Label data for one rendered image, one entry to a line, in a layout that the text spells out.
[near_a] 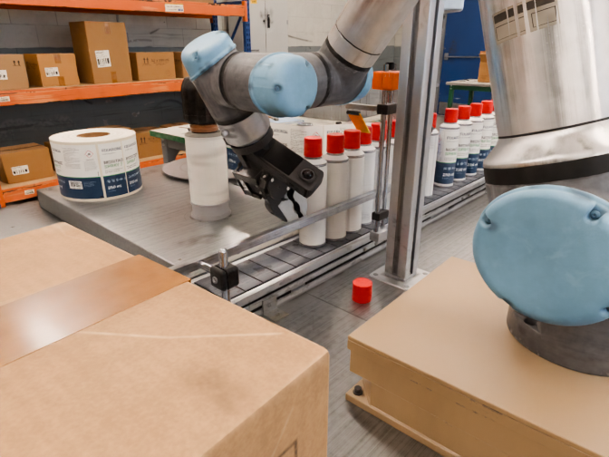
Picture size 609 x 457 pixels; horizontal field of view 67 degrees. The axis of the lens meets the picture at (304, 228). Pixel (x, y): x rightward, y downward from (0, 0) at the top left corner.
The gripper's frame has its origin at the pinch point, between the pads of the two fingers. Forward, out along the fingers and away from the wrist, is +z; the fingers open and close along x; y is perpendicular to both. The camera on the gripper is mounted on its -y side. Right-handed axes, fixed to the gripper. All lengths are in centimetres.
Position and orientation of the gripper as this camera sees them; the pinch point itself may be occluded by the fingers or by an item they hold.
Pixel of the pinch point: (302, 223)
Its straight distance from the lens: 83.5
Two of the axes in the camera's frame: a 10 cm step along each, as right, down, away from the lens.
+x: -5.9, 7.0, -4.1
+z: 3.4, 6.7, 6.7
